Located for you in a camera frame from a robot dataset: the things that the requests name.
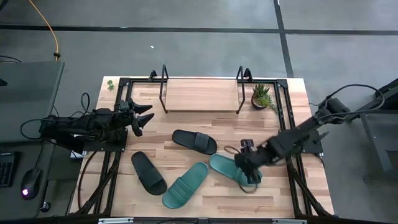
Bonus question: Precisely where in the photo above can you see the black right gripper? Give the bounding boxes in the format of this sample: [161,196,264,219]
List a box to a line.
[234,145,269,185]

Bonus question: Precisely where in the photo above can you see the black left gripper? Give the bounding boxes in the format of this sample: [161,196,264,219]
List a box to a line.
[114,98,155,138]

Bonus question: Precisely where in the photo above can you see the green rubber slide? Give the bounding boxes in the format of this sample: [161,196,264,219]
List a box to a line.
[208,153,264,188]
[161,161,209,210]

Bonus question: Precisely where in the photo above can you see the black rubber slide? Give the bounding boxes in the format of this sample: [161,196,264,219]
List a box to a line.
[131,151,168,196]
[171,129,218,156]

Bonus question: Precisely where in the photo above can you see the small white box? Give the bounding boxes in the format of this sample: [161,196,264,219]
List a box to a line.
[70,133,86,159]

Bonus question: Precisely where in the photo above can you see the potted succulent plant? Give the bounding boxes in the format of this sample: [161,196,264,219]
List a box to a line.
[251,82,280,114]

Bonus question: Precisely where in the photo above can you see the grey desk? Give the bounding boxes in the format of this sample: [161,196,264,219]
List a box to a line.
[0,60,82,220]

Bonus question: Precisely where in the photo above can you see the black computer mouse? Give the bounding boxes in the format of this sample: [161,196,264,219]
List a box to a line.
[20,169,42,200]

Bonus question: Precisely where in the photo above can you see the grey side table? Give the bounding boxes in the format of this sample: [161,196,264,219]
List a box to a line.
[351,77,398,183]

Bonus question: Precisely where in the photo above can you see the black keyboard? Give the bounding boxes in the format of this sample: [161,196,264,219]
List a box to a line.
[0,151,19,189]

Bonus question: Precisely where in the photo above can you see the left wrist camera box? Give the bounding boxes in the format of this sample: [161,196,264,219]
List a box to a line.
[114,99,131,112]

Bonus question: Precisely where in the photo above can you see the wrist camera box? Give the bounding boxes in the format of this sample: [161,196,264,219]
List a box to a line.
[114,99,131,112]
[241,139,256,154]

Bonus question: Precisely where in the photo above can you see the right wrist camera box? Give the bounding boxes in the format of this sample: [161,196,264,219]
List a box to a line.
[241,139,256,154]

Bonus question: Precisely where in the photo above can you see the black aluminium rig frame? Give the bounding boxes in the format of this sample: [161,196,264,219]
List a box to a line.
[70,70,335,218]

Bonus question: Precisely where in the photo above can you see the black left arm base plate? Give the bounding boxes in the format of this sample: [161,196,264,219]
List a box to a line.
[82,129,128,152]

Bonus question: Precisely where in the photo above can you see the thin dark camera cable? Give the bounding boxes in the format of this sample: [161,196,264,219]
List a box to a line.
[223,144,259,195]

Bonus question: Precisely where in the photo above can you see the silver metal bracket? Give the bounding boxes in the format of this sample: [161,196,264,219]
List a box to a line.
[98,217,134,224]
[272,218,308,224]

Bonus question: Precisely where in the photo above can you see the wooden shelf black metal frame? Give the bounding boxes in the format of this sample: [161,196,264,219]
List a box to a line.
[158,64,254,115]

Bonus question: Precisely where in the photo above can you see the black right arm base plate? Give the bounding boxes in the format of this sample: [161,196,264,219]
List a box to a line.
[278,129,324,155]

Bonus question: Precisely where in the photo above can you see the yellow cable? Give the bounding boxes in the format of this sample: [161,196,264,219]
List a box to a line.
[28,0,60,62]

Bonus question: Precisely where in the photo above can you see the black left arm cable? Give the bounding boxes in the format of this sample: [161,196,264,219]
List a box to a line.
[19,92,93,141]

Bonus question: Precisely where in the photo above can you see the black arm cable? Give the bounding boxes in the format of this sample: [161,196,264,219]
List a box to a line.
[19,92,93,141]
[309,83,386,124]

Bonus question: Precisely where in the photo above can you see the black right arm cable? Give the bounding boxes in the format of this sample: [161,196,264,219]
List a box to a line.
[309,83,386,124]

